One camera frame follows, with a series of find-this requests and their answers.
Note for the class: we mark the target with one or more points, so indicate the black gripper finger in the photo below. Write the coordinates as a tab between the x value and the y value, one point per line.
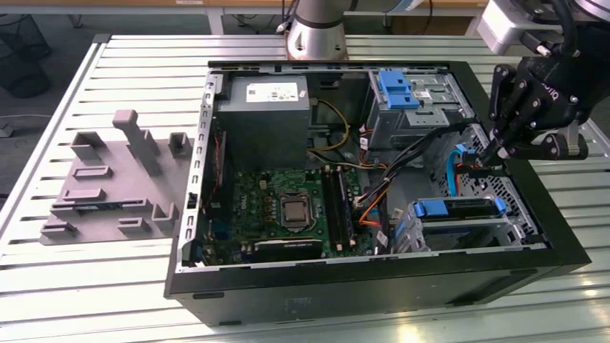
539	150
511	107

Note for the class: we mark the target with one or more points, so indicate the hard disk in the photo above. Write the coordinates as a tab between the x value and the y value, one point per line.
432	209

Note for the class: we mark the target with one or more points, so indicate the silver disk bay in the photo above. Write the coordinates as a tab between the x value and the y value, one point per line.
460	223

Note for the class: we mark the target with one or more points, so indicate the metal optical drive cage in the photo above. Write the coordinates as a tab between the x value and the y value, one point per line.
424	118

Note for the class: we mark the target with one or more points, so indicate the blue plastic drive latch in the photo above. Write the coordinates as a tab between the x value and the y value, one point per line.
398	96

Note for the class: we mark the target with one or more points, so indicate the wooden desk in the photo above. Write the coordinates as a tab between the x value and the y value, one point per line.
444	26

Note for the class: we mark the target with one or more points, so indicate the RAM stick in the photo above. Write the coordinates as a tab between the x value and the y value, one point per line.
98	207
348	211

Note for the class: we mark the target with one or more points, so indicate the green motherboard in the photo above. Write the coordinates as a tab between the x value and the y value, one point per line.
296	182

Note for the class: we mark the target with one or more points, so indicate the CPU socket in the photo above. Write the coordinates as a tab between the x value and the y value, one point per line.
294	196

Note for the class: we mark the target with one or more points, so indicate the grey power supply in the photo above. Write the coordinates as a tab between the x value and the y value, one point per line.
262	135

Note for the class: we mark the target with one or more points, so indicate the silver CPU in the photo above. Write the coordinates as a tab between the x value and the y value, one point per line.
296	211

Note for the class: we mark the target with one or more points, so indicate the black PC case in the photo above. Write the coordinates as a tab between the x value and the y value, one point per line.
334	296

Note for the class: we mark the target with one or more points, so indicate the black graphics card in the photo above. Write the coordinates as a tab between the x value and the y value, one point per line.
286	250

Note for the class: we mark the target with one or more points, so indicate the grey parts rack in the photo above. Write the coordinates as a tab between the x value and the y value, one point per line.
125	214

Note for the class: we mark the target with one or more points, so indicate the black mesh waste basket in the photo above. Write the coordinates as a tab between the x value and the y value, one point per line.
25	71

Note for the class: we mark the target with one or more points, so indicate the grey floor box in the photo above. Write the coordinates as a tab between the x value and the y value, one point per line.
5	130

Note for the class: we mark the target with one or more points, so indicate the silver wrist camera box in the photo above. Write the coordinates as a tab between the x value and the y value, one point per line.
505	28

